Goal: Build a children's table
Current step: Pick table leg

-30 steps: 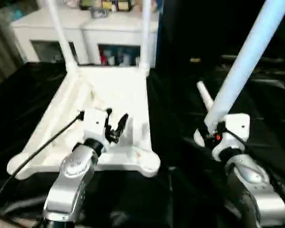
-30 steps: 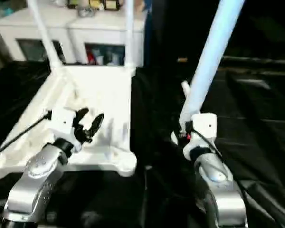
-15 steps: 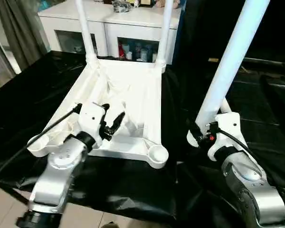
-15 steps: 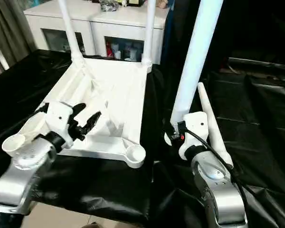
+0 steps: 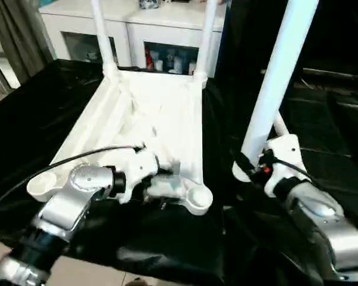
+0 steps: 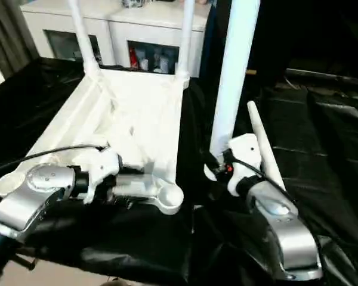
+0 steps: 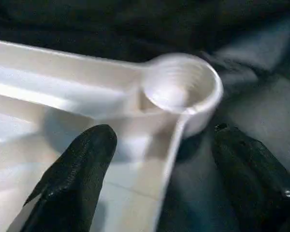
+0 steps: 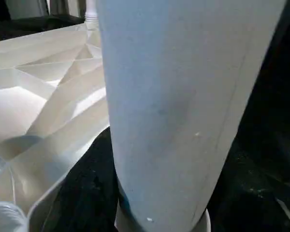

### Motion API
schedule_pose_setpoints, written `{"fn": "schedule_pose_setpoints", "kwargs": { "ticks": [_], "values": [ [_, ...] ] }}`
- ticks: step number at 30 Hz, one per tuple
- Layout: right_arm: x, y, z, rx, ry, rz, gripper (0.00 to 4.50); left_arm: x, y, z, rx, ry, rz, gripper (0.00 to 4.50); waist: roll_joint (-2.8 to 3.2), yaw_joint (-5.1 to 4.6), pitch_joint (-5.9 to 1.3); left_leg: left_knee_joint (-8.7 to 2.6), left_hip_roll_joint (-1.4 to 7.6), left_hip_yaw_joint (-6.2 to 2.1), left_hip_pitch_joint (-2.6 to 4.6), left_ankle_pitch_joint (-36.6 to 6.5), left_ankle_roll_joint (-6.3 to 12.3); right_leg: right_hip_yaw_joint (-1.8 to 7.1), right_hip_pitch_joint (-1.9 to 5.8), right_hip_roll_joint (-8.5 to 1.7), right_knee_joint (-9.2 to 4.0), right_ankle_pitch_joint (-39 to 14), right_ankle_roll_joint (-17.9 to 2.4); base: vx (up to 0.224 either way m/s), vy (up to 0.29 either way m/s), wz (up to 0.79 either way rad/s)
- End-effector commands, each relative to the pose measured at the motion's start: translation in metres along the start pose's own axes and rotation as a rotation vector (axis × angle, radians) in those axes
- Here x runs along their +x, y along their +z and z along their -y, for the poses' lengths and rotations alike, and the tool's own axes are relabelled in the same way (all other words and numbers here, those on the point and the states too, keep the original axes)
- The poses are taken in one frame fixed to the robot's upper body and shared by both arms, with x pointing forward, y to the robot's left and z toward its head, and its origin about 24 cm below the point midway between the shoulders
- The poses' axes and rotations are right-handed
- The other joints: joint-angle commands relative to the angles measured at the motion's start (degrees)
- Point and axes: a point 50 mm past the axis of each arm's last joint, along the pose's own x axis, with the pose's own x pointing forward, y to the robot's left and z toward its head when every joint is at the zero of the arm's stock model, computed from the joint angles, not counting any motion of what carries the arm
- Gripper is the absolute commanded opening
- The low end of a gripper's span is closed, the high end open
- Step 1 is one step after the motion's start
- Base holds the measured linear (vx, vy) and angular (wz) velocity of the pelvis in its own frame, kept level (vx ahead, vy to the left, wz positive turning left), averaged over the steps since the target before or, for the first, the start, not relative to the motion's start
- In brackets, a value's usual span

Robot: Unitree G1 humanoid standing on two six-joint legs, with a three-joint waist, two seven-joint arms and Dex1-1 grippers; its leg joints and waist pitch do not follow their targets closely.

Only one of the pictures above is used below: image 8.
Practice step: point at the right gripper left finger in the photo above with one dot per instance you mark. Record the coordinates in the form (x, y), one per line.
(87, 193)

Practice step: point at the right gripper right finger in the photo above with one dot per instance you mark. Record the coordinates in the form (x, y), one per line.
(251, 193)

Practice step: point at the white plastic table top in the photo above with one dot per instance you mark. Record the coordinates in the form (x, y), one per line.
(38, 96)

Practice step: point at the white plastic table leg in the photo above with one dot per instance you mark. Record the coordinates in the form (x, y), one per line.
(171, 96)
(91, 12)

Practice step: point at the black work mat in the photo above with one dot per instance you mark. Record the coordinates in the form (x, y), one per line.
(275, 96)

